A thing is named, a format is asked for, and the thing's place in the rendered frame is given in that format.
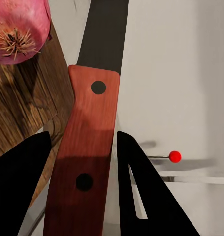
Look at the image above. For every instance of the drop in sink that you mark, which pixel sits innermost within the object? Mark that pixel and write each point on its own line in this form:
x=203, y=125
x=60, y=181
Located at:
x=111, y=224

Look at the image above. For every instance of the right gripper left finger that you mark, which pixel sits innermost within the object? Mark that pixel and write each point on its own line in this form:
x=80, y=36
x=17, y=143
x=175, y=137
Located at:
x=20, y=171

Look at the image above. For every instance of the vidalia onion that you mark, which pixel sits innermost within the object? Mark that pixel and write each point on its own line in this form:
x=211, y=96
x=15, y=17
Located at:
x=24, y=27

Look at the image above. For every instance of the parer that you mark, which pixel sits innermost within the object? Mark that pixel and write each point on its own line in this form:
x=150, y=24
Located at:
x=77, y=192

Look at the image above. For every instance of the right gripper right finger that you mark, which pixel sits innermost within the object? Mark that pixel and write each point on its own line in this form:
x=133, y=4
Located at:
x=165, y=215

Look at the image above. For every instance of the cutting board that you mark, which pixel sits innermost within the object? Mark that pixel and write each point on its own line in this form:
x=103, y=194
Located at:
x=31, y=94

